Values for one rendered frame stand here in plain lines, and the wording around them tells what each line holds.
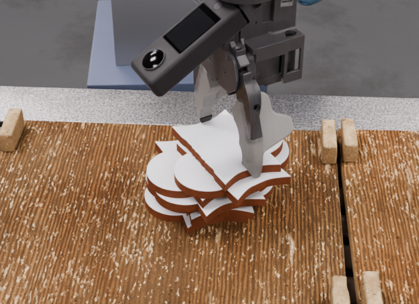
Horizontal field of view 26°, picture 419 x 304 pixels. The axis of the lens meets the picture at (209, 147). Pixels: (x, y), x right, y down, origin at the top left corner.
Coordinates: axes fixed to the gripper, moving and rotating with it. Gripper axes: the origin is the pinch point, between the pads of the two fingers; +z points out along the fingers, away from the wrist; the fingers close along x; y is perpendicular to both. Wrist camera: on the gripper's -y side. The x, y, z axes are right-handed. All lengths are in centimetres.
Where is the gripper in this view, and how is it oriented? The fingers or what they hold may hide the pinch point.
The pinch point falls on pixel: (224, 147)
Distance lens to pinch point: 98.7
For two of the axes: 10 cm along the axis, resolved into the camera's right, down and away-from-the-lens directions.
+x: -4.9, -5.2, 6.9
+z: 0.0, 8.0, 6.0
